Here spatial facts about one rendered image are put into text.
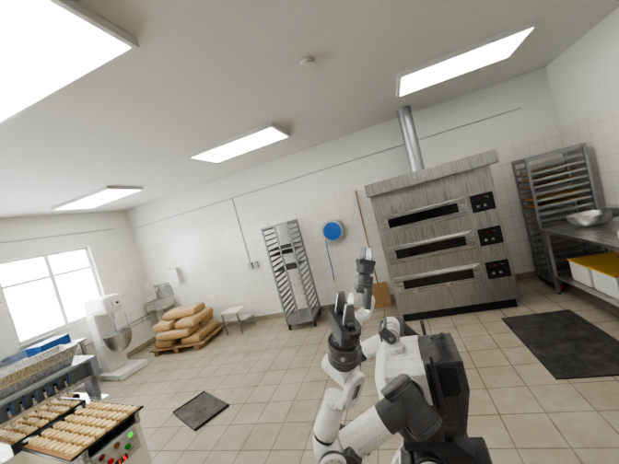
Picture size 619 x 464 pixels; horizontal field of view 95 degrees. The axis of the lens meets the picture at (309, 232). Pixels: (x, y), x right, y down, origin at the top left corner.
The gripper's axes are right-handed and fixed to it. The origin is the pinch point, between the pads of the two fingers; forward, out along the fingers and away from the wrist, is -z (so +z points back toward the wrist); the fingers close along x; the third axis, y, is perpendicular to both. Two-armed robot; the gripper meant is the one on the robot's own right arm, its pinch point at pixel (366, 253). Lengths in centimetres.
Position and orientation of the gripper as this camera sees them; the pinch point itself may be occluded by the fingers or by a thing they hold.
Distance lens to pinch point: 143.9
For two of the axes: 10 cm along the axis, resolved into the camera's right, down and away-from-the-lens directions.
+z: -1.2, 9.9, -1.2
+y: -6.8, 0.1, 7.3
